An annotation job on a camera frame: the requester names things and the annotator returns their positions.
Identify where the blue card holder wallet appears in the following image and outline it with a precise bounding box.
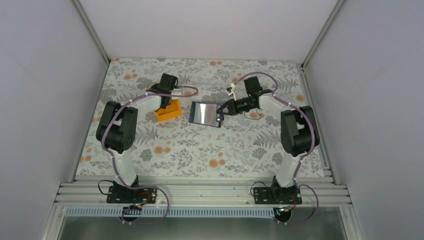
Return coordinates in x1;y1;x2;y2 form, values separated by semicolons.
188;101;222;128

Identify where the aluminium mounting rail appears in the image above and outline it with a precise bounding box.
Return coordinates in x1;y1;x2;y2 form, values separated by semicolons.
54;175;352;207

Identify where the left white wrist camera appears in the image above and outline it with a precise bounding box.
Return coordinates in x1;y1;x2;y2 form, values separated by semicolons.
171;85;184;96

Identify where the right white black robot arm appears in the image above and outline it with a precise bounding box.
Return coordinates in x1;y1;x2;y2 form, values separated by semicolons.
216;72;320;204

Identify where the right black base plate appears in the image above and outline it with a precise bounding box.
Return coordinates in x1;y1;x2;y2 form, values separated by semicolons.
253;186;303;205

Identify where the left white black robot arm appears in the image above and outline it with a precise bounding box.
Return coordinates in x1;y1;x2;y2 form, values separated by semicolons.
95;73;182;203

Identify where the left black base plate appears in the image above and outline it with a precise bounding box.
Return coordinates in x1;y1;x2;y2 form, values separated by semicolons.
106;184;158;204

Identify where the floral patterned table mat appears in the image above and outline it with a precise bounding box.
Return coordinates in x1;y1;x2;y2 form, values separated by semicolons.
77;57;306;178

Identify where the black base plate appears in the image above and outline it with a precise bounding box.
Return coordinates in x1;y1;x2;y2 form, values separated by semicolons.
253;186;303;205
106;184;158;204

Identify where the grey slotted cable duct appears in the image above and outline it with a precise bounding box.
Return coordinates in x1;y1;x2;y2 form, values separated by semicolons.
64;206;275;219

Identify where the orange plastic bin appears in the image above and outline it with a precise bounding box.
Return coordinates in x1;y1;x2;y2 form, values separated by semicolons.
146;87;183;122

